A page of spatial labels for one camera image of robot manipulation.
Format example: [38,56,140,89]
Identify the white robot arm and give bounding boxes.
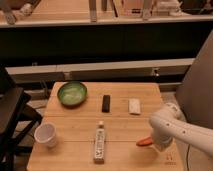
[149,103,213,157]

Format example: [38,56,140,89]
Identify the green ceramic bowl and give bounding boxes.
[57,81,87,107]

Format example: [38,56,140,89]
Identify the grey panel board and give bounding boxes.
[176,30,213,129]

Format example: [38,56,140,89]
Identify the black stool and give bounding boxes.
[0,65,42,171]

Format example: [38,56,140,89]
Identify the black rectangular block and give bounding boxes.
[102,95,110,113]

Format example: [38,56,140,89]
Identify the white paper cup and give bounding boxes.
[34,123,57,148]

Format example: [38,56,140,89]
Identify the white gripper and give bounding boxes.
[151,132,173,151]

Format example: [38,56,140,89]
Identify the white folded cloth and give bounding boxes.
[129,98,141,115]

